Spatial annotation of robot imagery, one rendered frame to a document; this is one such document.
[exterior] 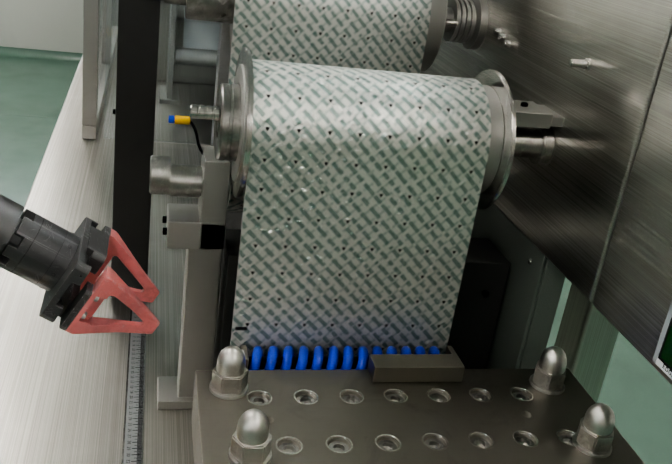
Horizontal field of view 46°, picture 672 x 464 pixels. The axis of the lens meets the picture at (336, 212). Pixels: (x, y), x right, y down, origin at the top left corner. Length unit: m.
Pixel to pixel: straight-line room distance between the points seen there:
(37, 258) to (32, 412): 0.26
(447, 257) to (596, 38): 0.26
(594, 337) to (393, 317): 0.38
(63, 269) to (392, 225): 0.31
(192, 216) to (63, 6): 5.57
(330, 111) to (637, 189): 0.28
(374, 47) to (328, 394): 0.43
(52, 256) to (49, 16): 5.69
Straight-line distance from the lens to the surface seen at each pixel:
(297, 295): 0.80
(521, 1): 0.98
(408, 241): 0.80
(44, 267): 0.75
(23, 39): 6.46
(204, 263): 0.86
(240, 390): 0.75
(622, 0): 0.80
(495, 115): 0.81
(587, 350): 1.15
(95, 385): 0.99
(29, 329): 1.10
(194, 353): 0.92
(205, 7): 0.98
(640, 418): 2.88
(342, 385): 0.79
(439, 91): 0.79
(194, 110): 0.76
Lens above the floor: 1.48
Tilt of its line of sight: 22 degrees down
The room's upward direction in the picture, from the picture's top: 8 degrees clockwise
